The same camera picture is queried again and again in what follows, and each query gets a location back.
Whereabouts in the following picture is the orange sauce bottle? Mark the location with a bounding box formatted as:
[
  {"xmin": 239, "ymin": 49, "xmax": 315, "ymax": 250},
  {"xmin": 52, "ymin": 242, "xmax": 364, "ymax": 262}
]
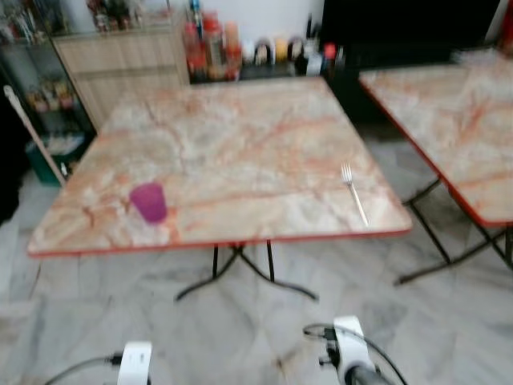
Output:
[{"xmin": 224, "ymin": 22, "xmax": 242, "ymax": 78}]

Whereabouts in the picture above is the silver metal fork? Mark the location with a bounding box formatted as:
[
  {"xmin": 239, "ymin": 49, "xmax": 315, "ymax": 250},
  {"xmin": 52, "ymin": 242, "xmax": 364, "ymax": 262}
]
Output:
[{"xmin": 340, "ymin": 164, "xmax": 370, "ymax": 229}]

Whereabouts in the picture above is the large black furniture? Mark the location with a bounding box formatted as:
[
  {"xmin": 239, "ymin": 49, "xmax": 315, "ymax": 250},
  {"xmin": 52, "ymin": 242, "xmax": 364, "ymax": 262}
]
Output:
[{"xmin": 0, "ymin": 96, "xmax": 26, "ymax": 225}]

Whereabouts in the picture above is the purple plastic cup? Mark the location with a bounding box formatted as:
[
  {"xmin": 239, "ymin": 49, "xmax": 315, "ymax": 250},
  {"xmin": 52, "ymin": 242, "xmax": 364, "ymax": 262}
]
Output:
[{"xmin": 130, "ymin": 182, "xmax": 168, "ymax": 225}]

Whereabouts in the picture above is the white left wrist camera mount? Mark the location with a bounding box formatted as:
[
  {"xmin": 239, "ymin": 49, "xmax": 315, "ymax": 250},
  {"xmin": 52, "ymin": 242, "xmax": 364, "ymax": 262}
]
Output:
[{"xmin": 117, "ymin": 342, "xmax": 153, "ymax": 385}]

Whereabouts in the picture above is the pale wooden broom stick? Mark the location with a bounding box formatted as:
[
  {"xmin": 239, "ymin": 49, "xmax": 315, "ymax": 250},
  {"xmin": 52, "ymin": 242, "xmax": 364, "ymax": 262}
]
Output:
[{"xmin": 2, "ymin": 84, "xmax": 69, "ymax": 181}]

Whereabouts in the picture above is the low black shelf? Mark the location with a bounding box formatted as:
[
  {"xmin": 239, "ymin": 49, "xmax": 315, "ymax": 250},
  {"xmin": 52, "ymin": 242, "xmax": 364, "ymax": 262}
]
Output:
[{"xmin": 188, "ymin": 56, "xmax": 345, "ymax": 86}]

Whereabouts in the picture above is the red sauce bottle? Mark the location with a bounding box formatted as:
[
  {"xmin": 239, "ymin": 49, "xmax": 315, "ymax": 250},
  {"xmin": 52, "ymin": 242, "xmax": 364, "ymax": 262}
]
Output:
[
  {"xmin": 184, "ymin": 20, "xmax": 202, "ymax": 79},
  {"xmin": 201, "ymin": 11, "xmax": 224, "ymax": 79}
]

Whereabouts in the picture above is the small yellow jar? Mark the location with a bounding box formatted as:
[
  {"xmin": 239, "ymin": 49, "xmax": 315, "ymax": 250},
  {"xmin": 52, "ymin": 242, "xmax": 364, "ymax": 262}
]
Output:
[{"xmin": 273, "ymin": 36, "xmax": 289, "ymax": 62}]

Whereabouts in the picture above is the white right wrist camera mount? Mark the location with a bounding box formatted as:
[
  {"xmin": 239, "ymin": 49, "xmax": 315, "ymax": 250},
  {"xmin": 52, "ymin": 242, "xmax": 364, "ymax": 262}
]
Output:
[{"xmin": 332, "ymin": 316, "xmax": 371, "ymax": 379}]

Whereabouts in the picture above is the small red capped bottle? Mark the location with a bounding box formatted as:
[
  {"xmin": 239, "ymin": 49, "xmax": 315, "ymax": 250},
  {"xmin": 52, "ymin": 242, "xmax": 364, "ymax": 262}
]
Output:
[{"xmin": 322, "ymin": 43, "xmax": 338, "ymax": 70}]

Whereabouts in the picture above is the glass display shelf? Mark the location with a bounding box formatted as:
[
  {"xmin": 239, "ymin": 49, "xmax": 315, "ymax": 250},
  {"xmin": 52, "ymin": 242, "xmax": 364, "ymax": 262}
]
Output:
[{"xmin": 0, "ymin": 0, "xmax": 97, "ymax": 161}]

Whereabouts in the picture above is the green plastic bin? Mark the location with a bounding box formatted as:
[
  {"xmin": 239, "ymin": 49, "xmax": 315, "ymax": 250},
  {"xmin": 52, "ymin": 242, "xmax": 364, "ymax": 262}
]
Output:
[{"xmin": 24, "ymin": 135, "xmax": 93, "ymax": 187}]

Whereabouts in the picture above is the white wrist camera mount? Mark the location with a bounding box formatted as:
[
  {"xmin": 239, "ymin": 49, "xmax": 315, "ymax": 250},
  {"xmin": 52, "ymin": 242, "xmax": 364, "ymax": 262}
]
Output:
[
  {"xmin": 332, "ymin": 316, "xmax": 371, "ymax": 379},
  {"xmin": 117, "ymin": 342, "xmax": 153, "ymax": 385}
]

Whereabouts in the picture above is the black television screen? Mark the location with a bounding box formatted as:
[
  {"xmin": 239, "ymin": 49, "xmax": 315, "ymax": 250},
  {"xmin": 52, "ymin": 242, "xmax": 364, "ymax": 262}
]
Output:
[{"xmin": 321, "ymin": 0, "xmax": 502, "ymax": 77}]

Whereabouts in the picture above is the light wooden cabinet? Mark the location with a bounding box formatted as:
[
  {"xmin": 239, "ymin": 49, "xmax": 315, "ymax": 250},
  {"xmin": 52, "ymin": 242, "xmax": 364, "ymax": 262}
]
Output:
[{"xmin": 52, "ymin": 16, "xmax": 193, "ymax": 129}]

